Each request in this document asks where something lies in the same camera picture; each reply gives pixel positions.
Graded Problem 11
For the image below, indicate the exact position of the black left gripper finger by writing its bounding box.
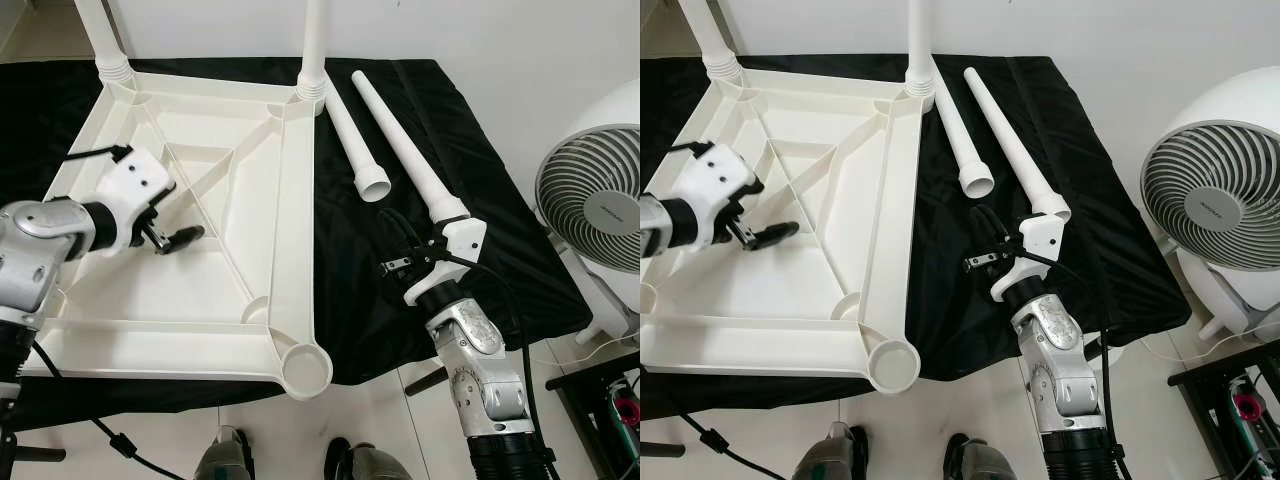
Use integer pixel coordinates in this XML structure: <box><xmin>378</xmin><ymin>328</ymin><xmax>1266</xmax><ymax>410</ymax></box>
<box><xmin>160</xmin><ymin>225</ymin><xmax>207</xmax><ymax>253</ymax></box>
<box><xmin>748</xmin><ymin>222</ymin><xmax>801</xmax><ymax>251</ymax></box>

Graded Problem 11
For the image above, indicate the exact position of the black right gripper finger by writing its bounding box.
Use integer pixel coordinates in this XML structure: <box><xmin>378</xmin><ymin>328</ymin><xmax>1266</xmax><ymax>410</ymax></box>
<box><xmin>973</xmin><ymin>203</ymin><xmax>1014</xmax><ymax>248</ymax></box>
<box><xmin>378</xmin><ymin>205</ymin><xmax>431</xmax><ymax>253</ymax></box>

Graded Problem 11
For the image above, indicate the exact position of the white plastic table top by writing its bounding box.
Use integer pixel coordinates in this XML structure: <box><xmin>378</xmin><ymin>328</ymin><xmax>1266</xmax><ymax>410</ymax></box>
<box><xmin>20</xmin><ymin>68</ymin><xmax>334</xmax><ymax>401</ymax></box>
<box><xmin>640</xmin><ymin>65</ymin><xmax>923</xmax><ymax>394</ymax></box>

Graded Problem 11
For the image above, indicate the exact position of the black tablecloth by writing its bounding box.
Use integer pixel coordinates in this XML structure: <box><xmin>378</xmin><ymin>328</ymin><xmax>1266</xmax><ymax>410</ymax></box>
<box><xmin>0</xmin><ymin>58</ymin><xmax>593</xmax><ymax>431</ymax></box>
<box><xmin>640</xmin><ymin>55</ymin><xmax>1193</xmax><ymax>416</ymax></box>

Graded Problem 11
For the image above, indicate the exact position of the white round fan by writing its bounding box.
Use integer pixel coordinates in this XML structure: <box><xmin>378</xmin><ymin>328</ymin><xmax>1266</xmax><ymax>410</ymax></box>
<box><xmin>535</xmin><ymin>78</ymin><xmax>641</xmax><ymax>346</ymax></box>
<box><xmin>1140</xmin><ymin>68</ymin><xmax>1280</xmax><ymax>341</ymax></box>

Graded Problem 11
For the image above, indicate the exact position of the black shelf rack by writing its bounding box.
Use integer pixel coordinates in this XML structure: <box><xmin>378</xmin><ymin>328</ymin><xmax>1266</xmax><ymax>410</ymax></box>
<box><xmin>1168</xmin><ymin>345</ymin><xmax>1280</xmax><ymax>480</ymax></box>
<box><xmin>545</xmin><ymin>345</ymin><xmax>641</xmax><ymax>480</ymax></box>

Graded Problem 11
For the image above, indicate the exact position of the grey right robot foot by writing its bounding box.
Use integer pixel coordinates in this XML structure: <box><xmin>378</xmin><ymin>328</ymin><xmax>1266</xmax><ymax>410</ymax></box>
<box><xmin>945</xmin><ymin>432</ymin><xmax>1026</xmax><ymax>480</ymax></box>
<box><xmin>325</xmin><ymin>435</ymin><xmax>416</xmax><ymax>480</ymax></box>

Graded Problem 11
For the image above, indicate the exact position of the grey robot foot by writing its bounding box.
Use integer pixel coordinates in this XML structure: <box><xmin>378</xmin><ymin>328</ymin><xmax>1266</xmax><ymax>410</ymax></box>
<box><xmin>193</xmin><ymin>425</ymin><xmax>253</xmax><ymax>480</ymax></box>
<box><xmin>945</xmin><ymin>432</ymin><xmax>1026</xmax><ymax>480</ymax></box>
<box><xmin>325</xmin><ymin>435</ymin><xmax>416</xmax><ymax>480</ymax></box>
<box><xmin>795</xmin><ymin>422</ymin><xmax>866</xmax><ymax>480</ymax></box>

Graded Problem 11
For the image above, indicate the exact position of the grey left robot foot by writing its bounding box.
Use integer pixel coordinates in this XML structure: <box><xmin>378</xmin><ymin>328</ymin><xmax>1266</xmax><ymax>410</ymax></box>
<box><xmin>193</xmin><ymin>425</ymin><xmax>253</xmax><ymax>480</ymax></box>
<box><xmin>795</xmin><ymin>422</ymin><xmax>866</xmax><ymax>480</ymax></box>

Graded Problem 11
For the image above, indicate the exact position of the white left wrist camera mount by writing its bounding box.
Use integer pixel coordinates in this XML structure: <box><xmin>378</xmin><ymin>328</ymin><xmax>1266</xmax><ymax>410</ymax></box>
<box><xmin>685</xmin><ymin>142</ymin><xmax>761</xmax><ymax>249</ymax></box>
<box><xmin>97</xmin><ymin>147</ymin><xmax>176</xmax><ymax>251</ymax></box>

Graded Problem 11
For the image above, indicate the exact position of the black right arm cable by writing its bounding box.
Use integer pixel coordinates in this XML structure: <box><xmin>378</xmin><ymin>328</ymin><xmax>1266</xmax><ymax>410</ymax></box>
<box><xmin>385</xmin><ymin>205</ymin><xmax>551</xmax><ymax>480</ymax></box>
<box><xmin>975</xmin><ymin>205</ymin><xmax>1131</xmax><ymax>480</ymax></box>

